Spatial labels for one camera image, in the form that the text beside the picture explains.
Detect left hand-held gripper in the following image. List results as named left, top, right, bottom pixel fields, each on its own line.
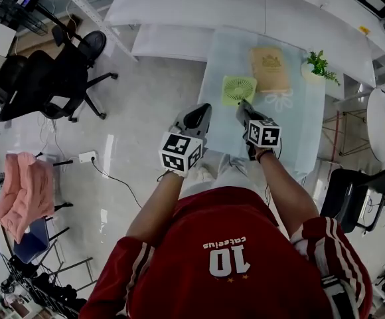
left=157, top=103, right=213, bottom=179

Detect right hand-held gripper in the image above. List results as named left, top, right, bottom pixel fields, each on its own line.
left=236, top=106, right=282, bottom=161

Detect small green fan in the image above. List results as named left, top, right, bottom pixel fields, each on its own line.
left=220, top=74, right=258, bottom=107

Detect person's right forearm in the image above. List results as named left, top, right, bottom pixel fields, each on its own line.
left=258, top=150, right=321, bottom=241

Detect person's left forearm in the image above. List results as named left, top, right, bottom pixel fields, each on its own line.
left=125, top=170, right=184, bottom=248

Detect braided wristband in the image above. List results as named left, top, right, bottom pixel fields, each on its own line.
left=255, top=148, right=275, bottom=164

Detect white shoe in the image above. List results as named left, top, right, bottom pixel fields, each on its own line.
left=194, top=163, right=215, bottom=183

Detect tan hardcover book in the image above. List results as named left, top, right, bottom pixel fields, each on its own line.
left=248, top=46, right=292, bottom=94

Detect white trousers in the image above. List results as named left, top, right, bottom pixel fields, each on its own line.
left=179, top=153, right=270, bottom=201

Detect potted plant in cream pot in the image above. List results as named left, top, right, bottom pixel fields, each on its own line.
left=300, top=49, right=341, bottom=87

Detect red striped jersey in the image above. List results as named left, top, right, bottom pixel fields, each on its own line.
left=78, top=186, right=374, bottom=319

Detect white metal shelf rack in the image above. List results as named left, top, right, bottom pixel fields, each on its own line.
left=49, top=0, right=385, bottom=94

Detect black chair with metal legs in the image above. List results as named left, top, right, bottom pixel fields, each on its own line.
left=320, top=163, right=385, bottom=235

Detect white power strip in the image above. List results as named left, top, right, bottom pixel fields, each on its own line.
left=78, top=150, right=98, bottom=165

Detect round white table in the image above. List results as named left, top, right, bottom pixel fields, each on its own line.
left=366, top=88, right=385, bottom=163

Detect black office chair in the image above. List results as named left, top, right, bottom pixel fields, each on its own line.
left=0, top=25, right=119, bottom=123

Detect pink jacket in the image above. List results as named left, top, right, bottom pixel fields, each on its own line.
left=0, top=151, right=56, bottom=245

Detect blue folding chair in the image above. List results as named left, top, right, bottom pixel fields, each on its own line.
left=13, top=203, right=97, bottom=284

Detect thin metal frame stand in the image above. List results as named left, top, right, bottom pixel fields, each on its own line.
left=321, top=110, right=376, bottom=158

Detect black floor cable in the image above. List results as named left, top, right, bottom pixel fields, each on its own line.
left=91, top=159, right=144, bottom=209

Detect black white shoulder strap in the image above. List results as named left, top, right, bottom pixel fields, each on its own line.
left=321, top=276, right=359, bottom=319

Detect black wire rack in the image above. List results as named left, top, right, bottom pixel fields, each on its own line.
left=0, top=254, right=90, bottom=319

